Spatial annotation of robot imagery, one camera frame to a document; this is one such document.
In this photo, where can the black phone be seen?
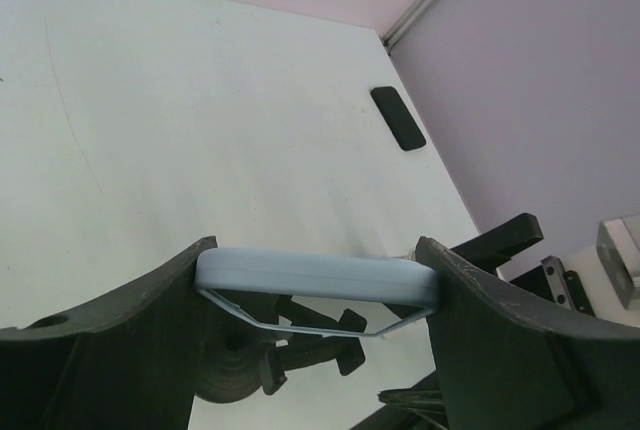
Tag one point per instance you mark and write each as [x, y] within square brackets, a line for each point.
[398, 118]

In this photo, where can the black round-base clamp stand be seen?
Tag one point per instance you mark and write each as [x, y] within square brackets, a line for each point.
[240, 359]

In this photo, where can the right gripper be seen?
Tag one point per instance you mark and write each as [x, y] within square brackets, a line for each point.
[422, 406]

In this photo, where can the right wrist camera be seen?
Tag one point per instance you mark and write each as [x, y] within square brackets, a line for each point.
[609, 271]

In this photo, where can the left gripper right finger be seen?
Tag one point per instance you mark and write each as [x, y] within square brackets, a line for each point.
[507, 359]

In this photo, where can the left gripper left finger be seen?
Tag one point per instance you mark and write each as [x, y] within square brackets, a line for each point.
[128, 359]

